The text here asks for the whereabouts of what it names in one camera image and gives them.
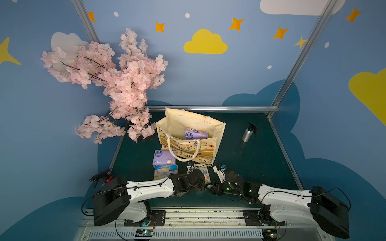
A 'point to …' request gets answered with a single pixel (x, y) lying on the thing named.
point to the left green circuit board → (144, 233)
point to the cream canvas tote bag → (171, 131)
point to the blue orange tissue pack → (163, 171)
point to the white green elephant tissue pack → (207, 183)
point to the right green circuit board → (270, 234)
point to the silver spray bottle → (252, 127)
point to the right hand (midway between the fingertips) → (209, 184)
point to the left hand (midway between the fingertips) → (203, 184)
